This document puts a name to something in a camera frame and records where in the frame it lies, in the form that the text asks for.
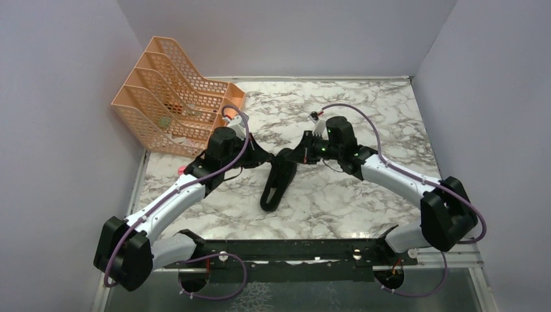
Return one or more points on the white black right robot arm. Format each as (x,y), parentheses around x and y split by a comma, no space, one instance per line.
(445,215)

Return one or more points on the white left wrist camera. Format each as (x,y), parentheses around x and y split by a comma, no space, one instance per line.
(238,124)

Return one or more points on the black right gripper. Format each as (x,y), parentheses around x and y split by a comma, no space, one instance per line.
(305,151)

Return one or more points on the pink capped small bottle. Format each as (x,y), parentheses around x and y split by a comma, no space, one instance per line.
(181,170)

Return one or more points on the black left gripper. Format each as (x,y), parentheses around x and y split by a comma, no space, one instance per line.
(257,155)

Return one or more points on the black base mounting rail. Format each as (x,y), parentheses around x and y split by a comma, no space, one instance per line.
(293,260)

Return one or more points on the black canvas sneaker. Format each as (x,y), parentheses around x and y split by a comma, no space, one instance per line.
(282,172)

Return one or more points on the orange plastic file organizer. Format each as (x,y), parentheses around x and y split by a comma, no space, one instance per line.
(169,106)

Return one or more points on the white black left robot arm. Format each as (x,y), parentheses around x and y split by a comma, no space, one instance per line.
(125,252)

